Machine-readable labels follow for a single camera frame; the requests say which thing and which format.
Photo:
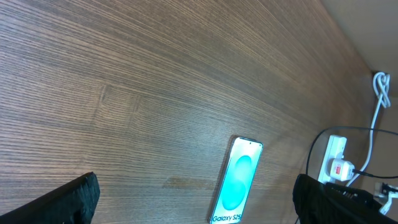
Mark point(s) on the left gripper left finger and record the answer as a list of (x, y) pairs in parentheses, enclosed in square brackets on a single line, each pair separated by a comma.
[(74, 202)]

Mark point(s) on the white charger plug adapter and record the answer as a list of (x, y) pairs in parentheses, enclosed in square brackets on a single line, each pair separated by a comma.
[(341, 170)]

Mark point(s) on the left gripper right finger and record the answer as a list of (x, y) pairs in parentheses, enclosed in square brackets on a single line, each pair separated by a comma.
[(318, 203)]

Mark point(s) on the turquoise Galaxy smartphone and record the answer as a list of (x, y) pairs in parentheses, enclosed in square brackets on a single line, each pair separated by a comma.
[(236, 181)]

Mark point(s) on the white power strip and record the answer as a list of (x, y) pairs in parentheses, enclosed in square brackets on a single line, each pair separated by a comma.
[(334, 150)]

